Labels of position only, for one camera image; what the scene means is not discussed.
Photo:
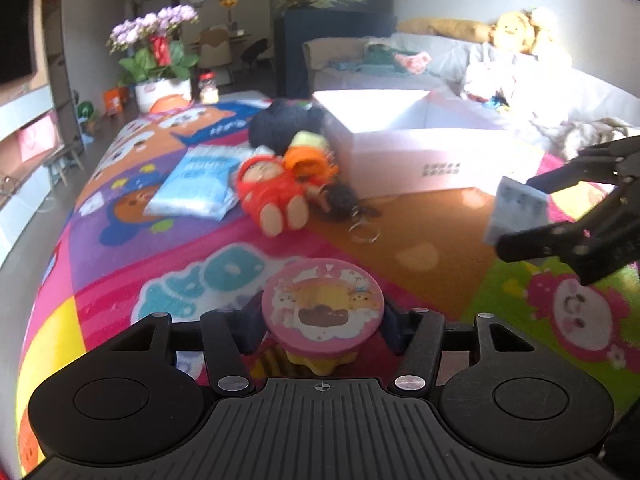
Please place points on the white tv shelf unit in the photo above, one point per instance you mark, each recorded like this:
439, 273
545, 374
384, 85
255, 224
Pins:
34, 158

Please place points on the orange pumpkin bucket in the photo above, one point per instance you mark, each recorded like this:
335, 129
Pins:
167, 104

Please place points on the green clothing on sofa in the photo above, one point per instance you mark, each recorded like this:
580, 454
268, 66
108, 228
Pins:
381, 60

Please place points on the white battery charger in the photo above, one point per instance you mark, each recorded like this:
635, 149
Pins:
517, 207

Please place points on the yellow duck plush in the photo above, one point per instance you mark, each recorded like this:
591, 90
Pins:
513, 31

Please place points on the yellow keychain charm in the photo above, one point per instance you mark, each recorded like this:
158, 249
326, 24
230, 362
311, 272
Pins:
307, 139

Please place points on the dark blue cabinet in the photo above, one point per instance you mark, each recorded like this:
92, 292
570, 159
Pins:
305, 41

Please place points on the black plush toy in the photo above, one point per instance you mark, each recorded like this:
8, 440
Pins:
275, 126

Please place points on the colourful cartoon play mat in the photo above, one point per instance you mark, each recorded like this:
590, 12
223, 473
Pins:
111, 266

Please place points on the orange haired small doll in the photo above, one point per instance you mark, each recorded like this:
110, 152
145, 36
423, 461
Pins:
321, 181

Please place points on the clear jar red lid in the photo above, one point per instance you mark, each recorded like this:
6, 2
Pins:
209, 94

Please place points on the beige dining chair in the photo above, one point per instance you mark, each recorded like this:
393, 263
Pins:
214, 49

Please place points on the pink lid yellow toy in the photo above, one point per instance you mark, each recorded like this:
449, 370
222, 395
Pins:
322, 311

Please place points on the pink paper bag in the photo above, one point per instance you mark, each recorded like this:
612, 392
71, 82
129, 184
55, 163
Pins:
39, 137

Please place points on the grey covered sofa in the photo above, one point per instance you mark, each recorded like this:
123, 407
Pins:
567, 109

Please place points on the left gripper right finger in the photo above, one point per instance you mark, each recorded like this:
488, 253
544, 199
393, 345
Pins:
416, 336

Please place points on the red hooded doll figure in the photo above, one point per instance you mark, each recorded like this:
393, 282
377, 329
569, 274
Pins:
271, 196

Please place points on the small wooden stool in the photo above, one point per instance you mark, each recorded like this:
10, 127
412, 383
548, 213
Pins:
60, 162

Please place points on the pink orchid potted plant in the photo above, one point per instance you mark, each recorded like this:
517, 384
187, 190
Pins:
154, 58

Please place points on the yellow pillow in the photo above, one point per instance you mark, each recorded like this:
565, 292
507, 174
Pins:
465, 30

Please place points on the black television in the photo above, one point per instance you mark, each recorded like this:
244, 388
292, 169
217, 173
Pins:
17, 55

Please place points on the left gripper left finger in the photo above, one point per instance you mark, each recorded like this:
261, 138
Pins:
225, 369

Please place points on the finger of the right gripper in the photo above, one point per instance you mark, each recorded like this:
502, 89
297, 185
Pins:
615, 163
553, 240

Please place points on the blue wet wipes pack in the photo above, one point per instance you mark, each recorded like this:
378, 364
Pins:
201, 185

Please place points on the pink cardboard box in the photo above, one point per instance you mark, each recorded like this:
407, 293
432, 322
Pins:
397, 142

